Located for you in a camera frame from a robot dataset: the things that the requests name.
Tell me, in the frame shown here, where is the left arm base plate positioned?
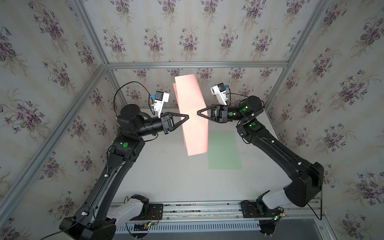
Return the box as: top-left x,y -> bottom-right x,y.
131,204 -> 164,221

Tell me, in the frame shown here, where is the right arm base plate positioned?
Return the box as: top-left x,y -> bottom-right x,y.
241,200 -> 284,220

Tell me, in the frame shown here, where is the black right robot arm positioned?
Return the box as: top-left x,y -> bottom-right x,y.
197,96 -> 324,216

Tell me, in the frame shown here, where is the green paper sheet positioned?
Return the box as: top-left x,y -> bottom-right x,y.
208,130 -> 242,170

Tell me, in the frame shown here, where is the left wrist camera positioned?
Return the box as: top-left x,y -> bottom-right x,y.
151,91 -> 170,118

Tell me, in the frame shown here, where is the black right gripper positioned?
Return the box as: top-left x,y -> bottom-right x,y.
199,105 -> 249,128

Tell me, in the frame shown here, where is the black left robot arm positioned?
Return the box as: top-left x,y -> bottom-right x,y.
60,104 -> 189,240

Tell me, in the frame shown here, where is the aluminium mounting rail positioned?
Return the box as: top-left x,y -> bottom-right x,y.
110,198 -> 325,225

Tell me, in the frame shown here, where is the pink paper sheet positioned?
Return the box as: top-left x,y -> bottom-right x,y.
174,75 -> 209,156

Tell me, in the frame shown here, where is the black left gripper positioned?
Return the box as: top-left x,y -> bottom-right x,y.
133,112 -> 187,139

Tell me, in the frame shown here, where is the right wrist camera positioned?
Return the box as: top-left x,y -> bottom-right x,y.
210,83 -> 229,106

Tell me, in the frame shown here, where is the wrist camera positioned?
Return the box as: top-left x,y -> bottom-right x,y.
151,91 -> 170,118
210,83 -> 229,106

